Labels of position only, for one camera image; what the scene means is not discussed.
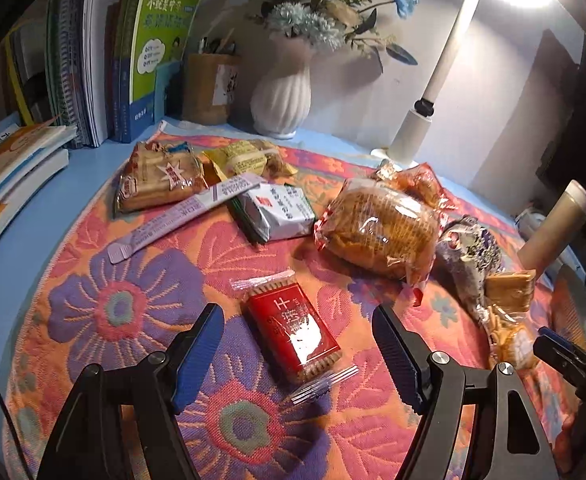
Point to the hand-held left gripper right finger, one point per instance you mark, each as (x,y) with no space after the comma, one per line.
(398,355)

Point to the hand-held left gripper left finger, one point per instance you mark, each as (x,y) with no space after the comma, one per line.
(198,355)

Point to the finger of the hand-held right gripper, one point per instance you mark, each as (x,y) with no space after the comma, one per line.
(560,341)
(573,365)

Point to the red biscuit packet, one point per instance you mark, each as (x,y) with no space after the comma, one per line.
(293,330)

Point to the yellow snack packet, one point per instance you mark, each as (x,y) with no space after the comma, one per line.
(238,157)

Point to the glass bowl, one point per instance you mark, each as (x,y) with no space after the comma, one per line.
(578,305)

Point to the clear round cookie packet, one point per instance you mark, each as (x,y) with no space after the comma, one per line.
(515,345)

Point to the square brown cookie packet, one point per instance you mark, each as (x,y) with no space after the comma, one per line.
(510,287)

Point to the floral woven cloth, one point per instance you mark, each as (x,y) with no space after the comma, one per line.
(123,270)

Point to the beige tube bottle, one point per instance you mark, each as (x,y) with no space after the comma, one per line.
(558,225)

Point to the pale plastic container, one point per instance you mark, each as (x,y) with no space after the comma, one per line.
(530,222)

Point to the large clear bread packet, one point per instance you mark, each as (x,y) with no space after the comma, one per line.
(378,230)

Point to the long purple sachet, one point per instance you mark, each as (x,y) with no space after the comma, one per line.
(173,220)

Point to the green and silver packet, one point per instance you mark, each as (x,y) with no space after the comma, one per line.
(273,210)

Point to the orange cracker packet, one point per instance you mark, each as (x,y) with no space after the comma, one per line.
(148,180)

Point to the dark panel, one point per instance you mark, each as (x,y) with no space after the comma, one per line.
(578,120)

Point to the white desk lamp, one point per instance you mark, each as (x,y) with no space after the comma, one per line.
(413,130)

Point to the stack of flat books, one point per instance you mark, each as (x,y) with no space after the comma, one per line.
(13,170)

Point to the small blue box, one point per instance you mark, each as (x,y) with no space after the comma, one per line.
(168,95)

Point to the brown pen holder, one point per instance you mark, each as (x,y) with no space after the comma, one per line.
(203,90)

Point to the white ribbed vase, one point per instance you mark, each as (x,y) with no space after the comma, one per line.
(280,100)

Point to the bundle of pens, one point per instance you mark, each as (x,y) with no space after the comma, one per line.
(218,45)

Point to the thick white paper book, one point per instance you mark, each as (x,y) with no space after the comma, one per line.
(98,60)

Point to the green cover book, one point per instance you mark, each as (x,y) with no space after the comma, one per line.
(163,35)

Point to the spiral notebooks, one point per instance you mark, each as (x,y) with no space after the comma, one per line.
(68,60)

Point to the yellow and dark books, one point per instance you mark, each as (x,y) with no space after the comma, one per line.
(25,75)

